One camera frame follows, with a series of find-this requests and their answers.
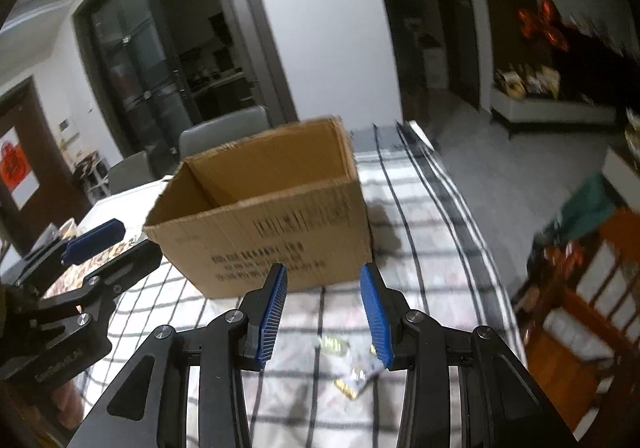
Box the shiny candies cluster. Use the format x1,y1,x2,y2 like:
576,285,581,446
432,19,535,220
334,357,384,400

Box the patterned floral table mat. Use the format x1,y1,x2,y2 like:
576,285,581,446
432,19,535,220
30,236,146,300

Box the clear fruit bowl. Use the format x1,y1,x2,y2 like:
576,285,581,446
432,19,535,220
58,218,80,239

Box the small white shelf rack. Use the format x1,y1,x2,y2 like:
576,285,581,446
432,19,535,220
74,151,111,205

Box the grey dining chair left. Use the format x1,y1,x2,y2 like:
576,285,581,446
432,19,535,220
107,151,155,194

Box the grey dining chair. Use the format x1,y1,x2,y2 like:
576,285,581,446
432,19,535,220
179,106,271,160
107,151,155,194

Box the red fu door poster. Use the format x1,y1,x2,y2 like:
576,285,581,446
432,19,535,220
1,127,40,211

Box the grey dining chair right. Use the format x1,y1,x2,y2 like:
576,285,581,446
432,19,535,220
179,106,271,160

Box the red wooden chair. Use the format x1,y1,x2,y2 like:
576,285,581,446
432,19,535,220
512,208,639,447

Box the small green wrapped candy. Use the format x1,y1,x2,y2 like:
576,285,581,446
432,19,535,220
318,335,350,357

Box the black white checked tablecloth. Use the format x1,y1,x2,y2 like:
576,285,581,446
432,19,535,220
76,122,524,447

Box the brown cardboard box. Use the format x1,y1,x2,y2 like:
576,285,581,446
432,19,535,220
143,118,372,298

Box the glass sliding door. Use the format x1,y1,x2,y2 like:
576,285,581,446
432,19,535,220
74,0,298,176

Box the green cloth on chair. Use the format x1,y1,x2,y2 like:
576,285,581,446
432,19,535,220
539,173,622,246

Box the white tv cabinet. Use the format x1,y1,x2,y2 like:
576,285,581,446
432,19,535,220
490,88,616,138

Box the white box in hallway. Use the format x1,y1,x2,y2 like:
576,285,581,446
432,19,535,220
423,47,448,90

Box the red balloons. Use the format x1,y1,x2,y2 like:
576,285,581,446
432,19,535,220
518,0,568,52

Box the white wall intercom panel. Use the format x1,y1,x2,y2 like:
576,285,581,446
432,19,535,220
58,118,78,140

